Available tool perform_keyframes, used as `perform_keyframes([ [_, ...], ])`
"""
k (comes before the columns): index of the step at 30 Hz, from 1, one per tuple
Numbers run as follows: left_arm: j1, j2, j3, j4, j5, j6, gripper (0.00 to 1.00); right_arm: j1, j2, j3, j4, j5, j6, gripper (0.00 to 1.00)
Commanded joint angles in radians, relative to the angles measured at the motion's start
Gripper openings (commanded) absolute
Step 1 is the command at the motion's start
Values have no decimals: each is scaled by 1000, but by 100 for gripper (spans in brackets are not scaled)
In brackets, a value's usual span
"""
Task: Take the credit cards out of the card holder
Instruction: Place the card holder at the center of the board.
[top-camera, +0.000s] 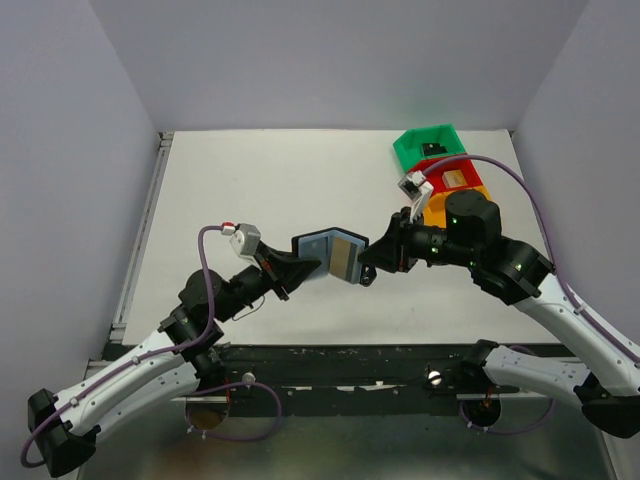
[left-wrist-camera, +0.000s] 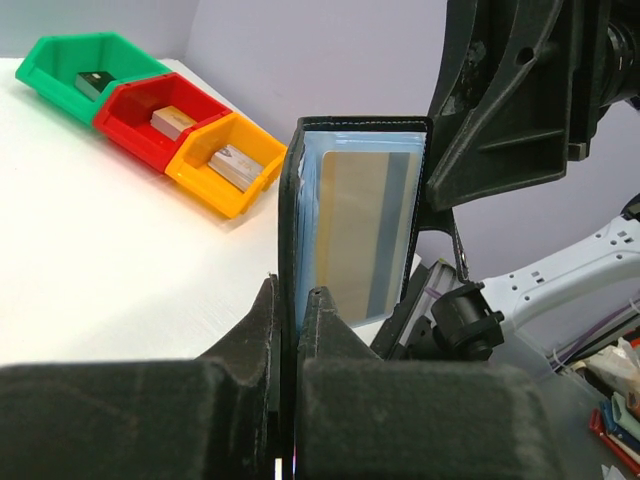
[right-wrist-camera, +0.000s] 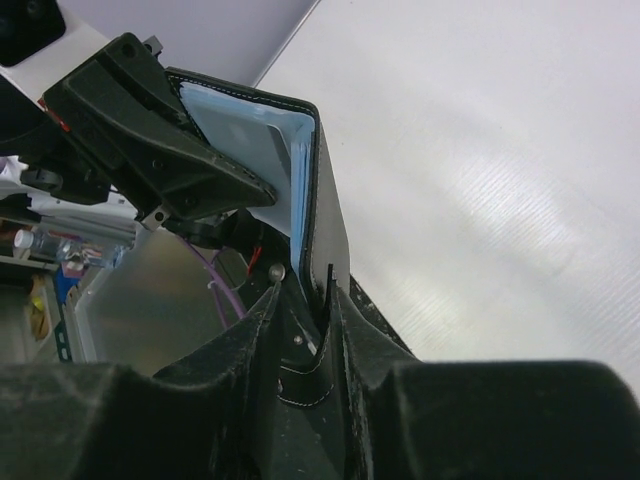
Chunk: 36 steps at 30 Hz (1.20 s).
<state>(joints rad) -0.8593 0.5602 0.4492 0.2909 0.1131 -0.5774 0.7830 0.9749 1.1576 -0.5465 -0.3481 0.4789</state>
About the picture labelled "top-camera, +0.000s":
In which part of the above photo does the black leather card holder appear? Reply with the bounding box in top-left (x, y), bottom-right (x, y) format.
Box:
top-left (290, 227), bottom-right (379, 287)

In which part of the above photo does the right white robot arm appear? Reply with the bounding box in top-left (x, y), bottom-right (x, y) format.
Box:
top-left (359, 190), bottom-right (639, 439)

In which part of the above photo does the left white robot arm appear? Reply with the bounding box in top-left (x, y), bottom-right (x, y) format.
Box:
top-left (20, 242), bottom-right (322, 478)

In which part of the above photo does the yellow plastic bin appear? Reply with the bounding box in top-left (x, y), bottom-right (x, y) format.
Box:
top-left (423, 186), bottom-right (491, 228)

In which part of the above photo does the white box in red bin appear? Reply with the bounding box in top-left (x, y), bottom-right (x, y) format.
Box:
top-left (442, 169), bottom-right (467, 189)

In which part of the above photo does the red plastic bin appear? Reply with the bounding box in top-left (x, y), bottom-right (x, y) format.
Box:
top-left (426, 159), bottom-right (483, 193)

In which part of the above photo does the green plastic bin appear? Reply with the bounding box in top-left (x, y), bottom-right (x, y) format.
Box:
top-left (393, 124), bottom-right (465, 173)

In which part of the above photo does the black part in green bin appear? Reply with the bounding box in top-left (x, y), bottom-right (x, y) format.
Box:
top-left (421, 142), bottom-right (448, 157)

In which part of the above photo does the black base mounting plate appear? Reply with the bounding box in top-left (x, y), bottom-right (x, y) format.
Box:
top-left (164, 342), bottom-right (531, 419)

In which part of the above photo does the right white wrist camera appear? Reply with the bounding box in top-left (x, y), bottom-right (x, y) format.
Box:
top-left (398, 171), bottom-right (434, 223)

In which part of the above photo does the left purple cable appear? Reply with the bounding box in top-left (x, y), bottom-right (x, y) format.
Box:
top-left (19, 224), bottom-right (284, 469)

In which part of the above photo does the purple cable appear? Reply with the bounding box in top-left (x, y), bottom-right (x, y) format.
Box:
top-left (19, 224), bottom-right (284, 469)
top-left (422, 154), bottom-right (640, 436)

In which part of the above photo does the aluminium extrusion rail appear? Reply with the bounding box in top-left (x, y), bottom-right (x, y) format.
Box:
top-left (84, 131), bottom-right (175, 378)

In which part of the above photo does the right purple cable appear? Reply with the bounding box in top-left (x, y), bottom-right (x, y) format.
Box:
top-left (422, 154), bottom-right (640, 436)

